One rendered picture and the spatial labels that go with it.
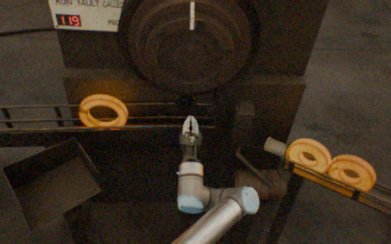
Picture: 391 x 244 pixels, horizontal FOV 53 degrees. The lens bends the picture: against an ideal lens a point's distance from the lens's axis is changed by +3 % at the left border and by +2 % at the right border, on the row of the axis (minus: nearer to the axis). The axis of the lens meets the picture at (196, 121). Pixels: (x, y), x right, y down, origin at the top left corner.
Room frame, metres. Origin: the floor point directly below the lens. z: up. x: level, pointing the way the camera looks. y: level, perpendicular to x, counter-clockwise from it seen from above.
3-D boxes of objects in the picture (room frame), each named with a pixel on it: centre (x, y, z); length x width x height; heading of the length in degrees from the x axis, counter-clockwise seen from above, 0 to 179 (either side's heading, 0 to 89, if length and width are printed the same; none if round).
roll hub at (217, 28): (1.00, 0.04, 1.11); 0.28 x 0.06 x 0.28; 95
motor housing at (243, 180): (0.99, -0.29, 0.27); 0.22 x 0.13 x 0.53; 95
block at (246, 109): (1.13, -0.19, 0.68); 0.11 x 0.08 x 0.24; 5
